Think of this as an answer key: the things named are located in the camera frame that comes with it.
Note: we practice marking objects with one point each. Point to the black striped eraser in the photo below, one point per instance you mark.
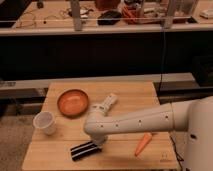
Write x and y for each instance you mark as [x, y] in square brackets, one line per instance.
[84, 150]

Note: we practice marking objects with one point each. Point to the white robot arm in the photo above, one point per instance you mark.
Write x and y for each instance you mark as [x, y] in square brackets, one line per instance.
[195, 117]

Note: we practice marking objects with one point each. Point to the orange wooden bowl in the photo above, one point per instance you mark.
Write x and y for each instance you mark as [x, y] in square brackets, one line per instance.
[73, 102]

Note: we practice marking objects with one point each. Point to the orange toy carrot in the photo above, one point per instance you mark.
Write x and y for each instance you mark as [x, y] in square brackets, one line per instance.
[146, 139]

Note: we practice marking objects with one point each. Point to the white plastic cup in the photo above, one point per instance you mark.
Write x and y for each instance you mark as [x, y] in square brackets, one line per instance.
[45, 121]

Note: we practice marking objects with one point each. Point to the orange tool on bench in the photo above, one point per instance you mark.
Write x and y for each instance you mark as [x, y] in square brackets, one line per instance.
[132, 15]

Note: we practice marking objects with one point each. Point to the grey metal post left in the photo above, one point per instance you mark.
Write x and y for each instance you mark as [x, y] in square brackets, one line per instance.
[75, 9]

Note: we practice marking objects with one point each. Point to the grey metal post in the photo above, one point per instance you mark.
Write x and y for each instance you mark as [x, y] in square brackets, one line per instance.
[168, 20]
[75, 9]

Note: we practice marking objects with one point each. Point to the grey metal post right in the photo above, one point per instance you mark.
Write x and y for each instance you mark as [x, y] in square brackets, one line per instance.
[168, 20]

